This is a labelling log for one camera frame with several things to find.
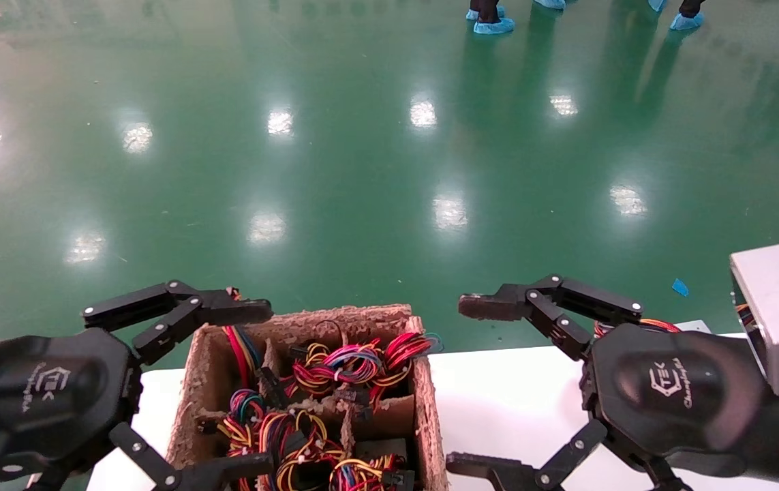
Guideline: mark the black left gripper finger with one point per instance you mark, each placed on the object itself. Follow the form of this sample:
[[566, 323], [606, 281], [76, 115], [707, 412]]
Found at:
[[225, 310]]

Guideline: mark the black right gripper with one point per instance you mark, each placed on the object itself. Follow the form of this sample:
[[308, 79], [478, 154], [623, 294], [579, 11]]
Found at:
[[675, 389]]

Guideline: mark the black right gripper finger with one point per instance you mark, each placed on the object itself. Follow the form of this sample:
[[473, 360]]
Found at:
[[491, 307], [491, 470]]

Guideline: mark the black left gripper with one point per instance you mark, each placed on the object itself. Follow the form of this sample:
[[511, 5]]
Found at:
[[41, 395]]

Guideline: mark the brown cardboard divider box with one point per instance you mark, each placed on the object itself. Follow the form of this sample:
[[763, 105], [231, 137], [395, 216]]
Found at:
[[334, 317]]

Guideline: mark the blue paper scrap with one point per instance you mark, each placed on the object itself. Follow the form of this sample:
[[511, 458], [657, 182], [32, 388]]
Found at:
[[680, 287]]

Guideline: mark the blue shoe cover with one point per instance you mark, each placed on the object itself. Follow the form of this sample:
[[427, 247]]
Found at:
[[657, 4], [471, 13], [495, 26], [685, 22], [551, 3]]

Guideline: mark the black trouser leg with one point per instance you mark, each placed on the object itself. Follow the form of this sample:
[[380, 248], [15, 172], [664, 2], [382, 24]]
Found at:
[[691, 7], [488, 9]]

